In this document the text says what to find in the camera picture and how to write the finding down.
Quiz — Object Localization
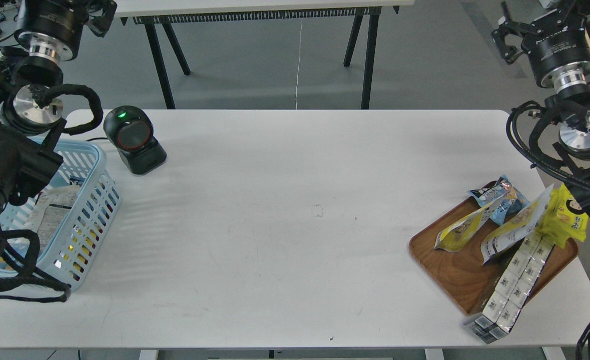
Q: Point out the blue snack bag in basket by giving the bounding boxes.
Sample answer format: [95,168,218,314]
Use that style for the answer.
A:
[0,238,30,271]

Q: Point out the white hanging cable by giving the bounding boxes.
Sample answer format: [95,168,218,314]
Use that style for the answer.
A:
[295,19,304,110]

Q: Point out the brown wooden tray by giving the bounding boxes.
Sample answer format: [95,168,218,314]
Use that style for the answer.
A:
[408,180,578,316]

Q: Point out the light blue plastic basket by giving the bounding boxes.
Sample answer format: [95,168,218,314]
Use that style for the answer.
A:
[0,139,121,291]

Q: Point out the white boxed snack multipack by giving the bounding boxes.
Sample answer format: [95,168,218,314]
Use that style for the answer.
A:
[463,234,555,344]

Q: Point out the yellow white snack pouch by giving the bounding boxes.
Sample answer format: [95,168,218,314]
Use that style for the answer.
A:
[480,185,554,264]
[434,194,505,253]

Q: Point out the background table black legs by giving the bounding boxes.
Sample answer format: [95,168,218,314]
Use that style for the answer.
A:
[106,0,415,110]

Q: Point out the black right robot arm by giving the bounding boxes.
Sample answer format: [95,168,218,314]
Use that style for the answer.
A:
[491,0,590,218]

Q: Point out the white snack bag in basket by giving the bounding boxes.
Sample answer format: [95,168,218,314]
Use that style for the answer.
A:
[25,185,81,253]

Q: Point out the black barcode scanner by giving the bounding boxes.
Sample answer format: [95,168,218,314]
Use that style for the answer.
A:
[103,105,167,176]

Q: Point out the yellow cartoon snack bag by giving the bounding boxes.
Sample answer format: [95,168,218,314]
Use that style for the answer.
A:
[535,184,589,249]

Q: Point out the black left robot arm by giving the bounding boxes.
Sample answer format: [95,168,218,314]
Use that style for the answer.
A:
[0,0,117,303]

